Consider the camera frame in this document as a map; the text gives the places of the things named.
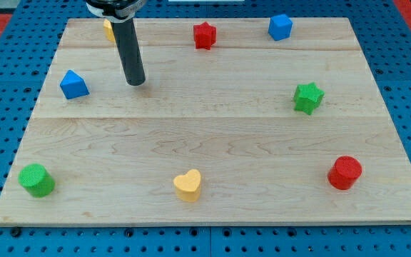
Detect red cylinder block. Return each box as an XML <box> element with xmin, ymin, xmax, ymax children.
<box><xmin>328</xmin><ymin>156</ymin><xmax>362</xmax><ymax>190</ymax></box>

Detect yellow heart block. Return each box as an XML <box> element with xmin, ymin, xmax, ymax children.
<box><xmin>173</xmin><ymin>169</ymin><xmax>202</xmax><ymax>202</ymax></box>

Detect blue cube block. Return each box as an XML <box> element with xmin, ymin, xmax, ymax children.
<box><xmin>268</xmin><ymin>14</ymin><xmax>293</xmax><ymax>41</ymax></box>

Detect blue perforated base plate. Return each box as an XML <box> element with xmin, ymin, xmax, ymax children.
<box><xmin>0</xmin><ymin>0</ymin><xmax>411</xmax><ymax>256</ymax></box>

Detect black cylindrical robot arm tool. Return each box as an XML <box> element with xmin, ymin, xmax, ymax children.
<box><xmin>86</xmin><ymin>0</ymin><xmax>147</xmax><ymax>86</ymax></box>

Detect green star block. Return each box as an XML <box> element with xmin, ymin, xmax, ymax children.
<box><xmin>293</xmin><ymin>82</ymin><xmax>325</xmax><ymax>115</ymax></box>

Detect blue triangular prism block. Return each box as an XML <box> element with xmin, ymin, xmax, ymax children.
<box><xmin>60</xmin><ymin>70</ymin><xmax>89</xmax><ymax>100</ymax></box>

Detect green cylinder block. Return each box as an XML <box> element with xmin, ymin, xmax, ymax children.
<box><xmin>18</xmin><ymin>163</ymin><xmax>56</xmax><ymax>198</ymax></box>

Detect red star block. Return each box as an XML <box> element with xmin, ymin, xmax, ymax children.
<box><xmin>193</xmin><ymin>21</ymin><xmax>217</xmax><ymax>50</ymax></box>

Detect light wooden board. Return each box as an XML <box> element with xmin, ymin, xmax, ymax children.
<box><xmin>0</xmin><ymin>18</ymin><xmax>411</xmax><ymax>227</ymax></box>

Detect yellow block behind arm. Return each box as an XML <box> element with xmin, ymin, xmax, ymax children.
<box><xmin>103</xmin><ymin>19</ymin><xmax>116</xmax><ymax>43</ymax></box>

